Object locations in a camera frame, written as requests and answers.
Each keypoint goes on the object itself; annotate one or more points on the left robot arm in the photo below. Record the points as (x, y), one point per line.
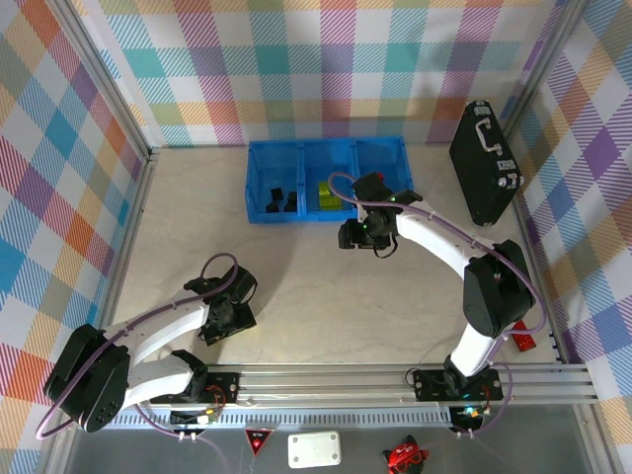
(163, 328)

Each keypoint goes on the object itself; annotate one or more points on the red triangle sign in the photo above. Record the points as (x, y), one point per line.
(259, 439)

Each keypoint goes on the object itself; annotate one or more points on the small controller board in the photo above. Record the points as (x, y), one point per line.
(466, 419)
(187, 418)

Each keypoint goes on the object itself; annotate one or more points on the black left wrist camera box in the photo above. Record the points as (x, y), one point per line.
(243, 285)

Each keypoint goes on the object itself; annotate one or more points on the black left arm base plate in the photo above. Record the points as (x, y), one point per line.
(232, 380)

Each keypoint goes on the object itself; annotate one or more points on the white rectangular plate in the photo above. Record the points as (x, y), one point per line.
(314, 449)

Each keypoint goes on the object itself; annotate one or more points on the aluminium frame leg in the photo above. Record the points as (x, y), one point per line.
(592, 444)
(56, 454)

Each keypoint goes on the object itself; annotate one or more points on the aluminium upright frame post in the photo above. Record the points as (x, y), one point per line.
(104, 74)
(542, 64)

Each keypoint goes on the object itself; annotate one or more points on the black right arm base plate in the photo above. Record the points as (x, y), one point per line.
(429, 385)

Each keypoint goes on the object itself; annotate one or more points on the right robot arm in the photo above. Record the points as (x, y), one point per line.
(434, 242)

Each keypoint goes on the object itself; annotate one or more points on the aluminium table side rail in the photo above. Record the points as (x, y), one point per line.
(522, 232)
(140, 197)

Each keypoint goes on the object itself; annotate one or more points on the red rectangular block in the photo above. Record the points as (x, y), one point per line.
(524, 339)

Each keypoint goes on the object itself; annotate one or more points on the wide aluminium mounting beam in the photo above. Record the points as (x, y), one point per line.
(321, 387)

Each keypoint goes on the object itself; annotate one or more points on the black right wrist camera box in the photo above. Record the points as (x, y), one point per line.
(370, 187)

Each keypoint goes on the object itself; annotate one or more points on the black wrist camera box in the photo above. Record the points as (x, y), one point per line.
(243, 285)
(370, 187)

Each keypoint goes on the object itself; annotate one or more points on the black hard case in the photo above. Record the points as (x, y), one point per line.
(479, 168)

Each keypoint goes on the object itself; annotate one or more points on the red cat figure with glasses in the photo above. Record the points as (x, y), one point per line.
(405, 456)

